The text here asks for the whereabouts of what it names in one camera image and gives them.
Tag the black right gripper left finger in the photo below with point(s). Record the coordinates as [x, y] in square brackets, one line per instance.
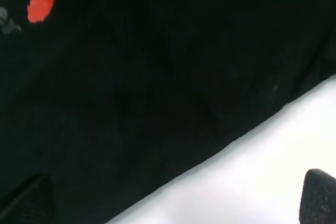
[32, 201]

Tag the black printed t-shirt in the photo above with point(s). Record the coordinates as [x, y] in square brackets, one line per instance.
[112, 99]

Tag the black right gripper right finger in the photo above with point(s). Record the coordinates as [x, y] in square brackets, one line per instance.
[317, 204]

